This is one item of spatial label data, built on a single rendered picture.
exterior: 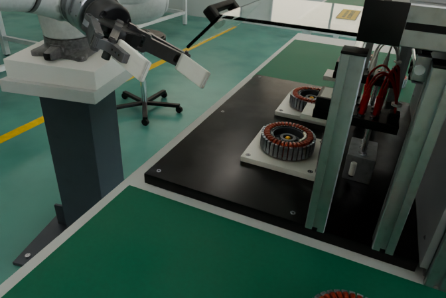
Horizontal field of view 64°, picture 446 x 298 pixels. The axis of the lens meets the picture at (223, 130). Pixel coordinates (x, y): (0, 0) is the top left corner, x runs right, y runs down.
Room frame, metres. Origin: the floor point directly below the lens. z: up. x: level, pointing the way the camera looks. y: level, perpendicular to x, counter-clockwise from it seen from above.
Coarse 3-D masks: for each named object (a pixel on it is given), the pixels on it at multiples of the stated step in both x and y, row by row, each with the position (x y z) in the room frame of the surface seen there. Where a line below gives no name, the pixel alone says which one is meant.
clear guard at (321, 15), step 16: (272, 0) 0.72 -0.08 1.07; (288, 0) 0.73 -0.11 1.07; (304, 0) 0.74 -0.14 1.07; (224, 16) 0.54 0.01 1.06; (240, 16) 0.54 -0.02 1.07; (256, 16) 0.55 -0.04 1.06; (272, 16) 0.56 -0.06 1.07; (288, 16) 0.56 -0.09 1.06; (304, 16) 0.57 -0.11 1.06; (320, 16) 0.58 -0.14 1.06; (208, 32) 0.58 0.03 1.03; (336, 32) 0.48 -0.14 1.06; (352, 32) 0.48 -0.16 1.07
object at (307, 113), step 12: (324, 96) 0.61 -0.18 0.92; (312, 108) 0.64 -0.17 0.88; (324, 108) 0.60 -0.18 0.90; (372, 108) 0.61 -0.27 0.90; (312, 120) 0.60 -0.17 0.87; (324, 120) 0.60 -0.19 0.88; (360, 120) 0.57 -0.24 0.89; (372, 120) 0.56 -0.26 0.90; (384, 120) 0.57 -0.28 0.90; (384, 132) 0.55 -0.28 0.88; (396, 132) 0.55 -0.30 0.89
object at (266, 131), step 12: (264, 132) 0.65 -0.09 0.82; (276, 132) 0.67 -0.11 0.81; (288, 132) 0.68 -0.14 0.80; (300, 132) 0.67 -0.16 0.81; (312, 132) 0.66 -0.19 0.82; (264, 144) 0.63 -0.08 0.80; (276, 144) 0.61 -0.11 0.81; (288, 144) 0.60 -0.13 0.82; (300, 144) 0.60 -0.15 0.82; (312, 144) 0.61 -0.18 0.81; (276, 156) 0.60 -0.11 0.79; (288, 156) 0.59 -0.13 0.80; (300, 156) 0.60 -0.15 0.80
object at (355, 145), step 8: (352, 144) 0.61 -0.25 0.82; (360, 144) 0.61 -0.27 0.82; (368, 144) 0.61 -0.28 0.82; (376, 144) 0.61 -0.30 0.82; (352, 152) 0.58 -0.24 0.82; (368, 152) 0.58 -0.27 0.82; (376, 152) 0.58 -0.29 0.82; (352, 160) 0.57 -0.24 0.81; (360, 160) 0.56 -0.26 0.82; (368, 160) 0.56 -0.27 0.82; (344, 168) 0.57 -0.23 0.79; (360, 168) 0.56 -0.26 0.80; (368, 168) 0.55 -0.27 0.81; (344, 176) 0.57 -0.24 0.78; (360, 176) 0.56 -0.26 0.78; (368, 176) 0.55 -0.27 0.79; (368, 184) 0.55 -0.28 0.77
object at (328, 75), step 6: (336, 66) 0.83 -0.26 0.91; (330, 72) 0.86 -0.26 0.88; (366, 72) 0.83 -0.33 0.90; (378, 72) 0.82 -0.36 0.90; (324, 78) 0.84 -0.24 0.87; (330, 78) 0.83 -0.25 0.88; (384, 78) 0.79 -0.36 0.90; (378, 84) 0.79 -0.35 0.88; (384, 84) 0.78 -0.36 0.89; (390, 84) 0.78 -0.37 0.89; (372, 90) 0.84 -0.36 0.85; (372, 96) 0.80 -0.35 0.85; (372, 102) 0.79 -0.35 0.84
